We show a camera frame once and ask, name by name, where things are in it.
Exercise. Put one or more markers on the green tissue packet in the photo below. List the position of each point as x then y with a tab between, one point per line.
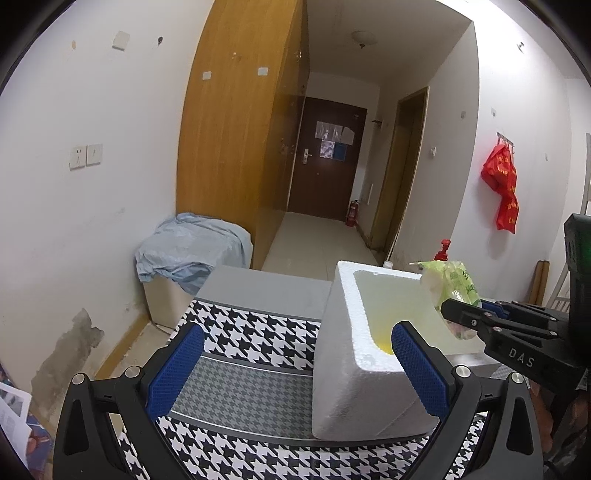
450	286

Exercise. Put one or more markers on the person's right forearm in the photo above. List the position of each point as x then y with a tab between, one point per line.
570	438

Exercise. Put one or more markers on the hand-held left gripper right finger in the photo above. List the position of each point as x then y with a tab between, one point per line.
420	369

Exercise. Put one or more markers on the ceiling lamp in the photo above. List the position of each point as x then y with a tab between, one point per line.
363	39

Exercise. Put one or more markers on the wooden boards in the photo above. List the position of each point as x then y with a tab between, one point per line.
539	281

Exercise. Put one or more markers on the wooden door frame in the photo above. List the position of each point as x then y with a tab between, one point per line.
406	170

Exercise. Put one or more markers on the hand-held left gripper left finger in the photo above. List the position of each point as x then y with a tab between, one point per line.
175	364

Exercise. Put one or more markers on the white foam box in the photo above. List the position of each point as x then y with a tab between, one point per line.
351	378

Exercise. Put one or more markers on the light blue cloth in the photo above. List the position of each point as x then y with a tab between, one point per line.
194	244

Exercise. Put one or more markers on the red plastic bag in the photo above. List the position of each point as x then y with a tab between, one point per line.
501	184

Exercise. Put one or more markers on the dark brown door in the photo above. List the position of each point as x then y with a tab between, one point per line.
323	180

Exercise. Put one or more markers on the red fire extinguisher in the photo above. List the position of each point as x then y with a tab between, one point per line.
352	214

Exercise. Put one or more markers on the papers on door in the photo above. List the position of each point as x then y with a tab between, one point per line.
333	138

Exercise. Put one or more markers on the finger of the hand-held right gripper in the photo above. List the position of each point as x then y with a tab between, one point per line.
466	316
531	311

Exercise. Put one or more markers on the houndstooth tablecloth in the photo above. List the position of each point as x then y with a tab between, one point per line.
258	383

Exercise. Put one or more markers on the printed papers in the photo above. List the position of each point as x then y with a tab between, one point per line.
18	420

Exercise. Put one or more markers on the white wall junction box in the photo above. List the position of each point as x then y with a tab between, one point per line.
121	39

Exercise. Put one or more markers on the white wall switch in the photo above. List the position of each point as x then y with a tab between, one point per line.
86	157

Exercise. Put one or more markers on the wall hook rack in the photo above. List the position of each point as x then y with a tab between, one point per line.
505	138

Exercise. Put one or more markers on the wooden wardrobe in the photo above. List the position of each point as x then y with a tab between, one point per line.
231	129

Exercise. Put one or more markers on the blue cloth covered box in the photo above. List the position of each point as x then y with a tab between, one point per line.
161	300

